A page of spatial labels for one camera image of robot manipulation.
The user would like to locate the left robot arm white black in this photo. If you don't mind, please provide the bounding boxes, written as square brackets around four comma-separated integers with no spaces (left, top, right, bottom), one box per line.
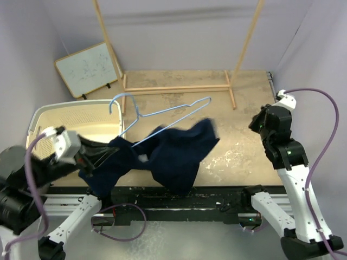
[1,142,116,259]

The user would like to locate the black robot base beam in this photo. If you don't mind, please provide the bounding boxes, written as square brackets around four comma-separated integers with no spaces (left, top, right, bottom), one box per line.
[45,186,292,225]

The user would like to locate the small whiteboard wooden frame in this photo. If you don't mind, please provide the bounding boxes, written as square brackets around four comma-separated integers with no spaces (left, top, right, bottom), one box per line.
[54,42,118,99]

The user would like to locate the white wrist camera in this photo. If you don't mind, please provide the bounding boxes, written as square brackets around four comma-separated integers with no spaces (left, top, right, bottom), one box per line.
[42,126,81,165]
[272,89,297,112]

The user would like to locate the cream plastic laundry basket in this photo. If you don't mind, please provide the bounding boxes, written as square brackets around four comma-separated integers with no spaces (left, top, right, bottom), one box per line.
[25,99,125,147]

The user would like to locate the light blue wire hanger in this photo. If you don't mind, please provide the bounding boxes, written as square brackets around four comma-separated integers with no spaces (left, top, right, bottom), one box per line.
[108,93,212,148]

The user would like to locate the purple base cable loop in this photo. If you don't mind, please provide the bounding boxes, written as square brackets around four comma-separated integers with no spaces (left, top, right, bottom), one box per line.
[91,202,148,242]

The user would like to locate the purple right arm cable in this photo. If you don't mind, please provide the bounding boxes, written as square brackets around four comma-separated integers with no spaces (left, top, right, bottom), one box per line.
[242,88,347,258]

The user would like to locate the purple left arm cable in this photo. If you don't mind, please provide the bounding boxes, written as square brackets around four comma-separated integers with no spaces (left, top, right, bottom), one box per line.
[4,132,50,258]

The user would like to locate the navy blue t shirt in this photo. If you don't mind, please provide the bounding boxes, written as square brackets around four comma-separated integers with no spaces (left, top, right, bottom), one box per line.
[78,118,219,197]

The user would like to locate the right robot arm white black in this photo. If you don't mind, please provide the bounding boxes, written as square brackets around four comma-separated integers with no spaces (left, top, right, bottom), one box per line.
[241,105,344,259]

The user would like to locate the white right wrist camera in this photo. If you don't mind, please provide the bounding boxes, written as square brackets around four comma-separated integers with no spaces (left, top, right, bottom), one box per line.
[272,89,297,112]

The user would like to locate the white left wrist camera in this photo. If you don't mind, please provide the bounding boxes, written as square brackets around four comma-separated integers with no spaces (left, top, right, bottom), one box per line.
[42,126,81,165]

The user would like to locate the wooden clothes rack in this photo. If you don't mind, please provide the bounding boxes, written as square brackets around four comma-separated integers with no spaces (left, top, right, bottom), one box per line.
[92,0,265,109]

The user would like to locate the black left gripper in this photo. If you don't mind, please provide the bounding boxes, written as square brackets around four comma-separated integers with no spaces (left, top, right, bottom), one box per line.
[27,132,120,189]

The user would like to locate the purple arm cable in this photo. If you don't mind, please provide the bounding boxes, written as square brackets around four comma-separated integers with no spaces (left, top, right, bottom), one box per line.
[4,132,50,258]
[242,88,347,258]

